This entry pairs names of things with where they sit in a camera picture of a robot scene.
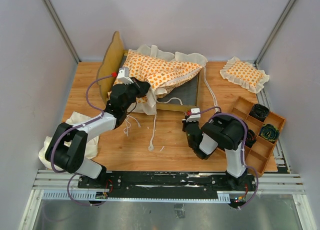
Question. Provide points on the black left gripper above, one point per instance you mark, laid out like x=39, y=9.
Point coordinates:
x=142, y=87

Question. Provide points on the dark rolled sock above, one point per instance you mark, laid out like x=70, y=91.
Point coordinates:
x=251, y=138
x=270, y=133
x=259, y=112

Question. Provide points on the duck print small pillow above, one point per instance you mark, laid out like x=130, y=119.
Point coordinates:
x=244, y=74

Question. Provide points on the dark rolled sock upper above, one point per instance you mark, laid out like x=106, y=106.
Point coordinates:
x=259, y=112

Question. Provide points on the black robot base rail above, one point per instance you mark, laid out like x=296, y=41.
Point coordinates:
x=167, y=187

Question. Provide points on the wooden compartment organizer box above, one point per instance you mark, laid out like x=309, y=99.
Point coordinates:
x=259, y=155

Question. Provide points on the wooden pet bed frame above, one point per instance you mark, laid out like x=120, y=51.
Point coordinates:
x=181, y=99

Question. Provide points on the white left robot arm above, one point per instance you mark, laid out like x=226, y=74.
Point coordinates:
x=66, y=151

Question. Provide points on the duck print bed cover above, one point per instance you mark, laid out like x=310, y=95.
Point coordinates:
x=164, y=71

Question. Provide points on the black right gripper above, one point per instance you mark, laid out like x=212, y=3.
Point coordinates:
x=184, y=122

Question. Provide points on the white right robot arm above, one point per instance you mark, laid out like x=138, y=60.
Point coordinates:
x=224, y=131

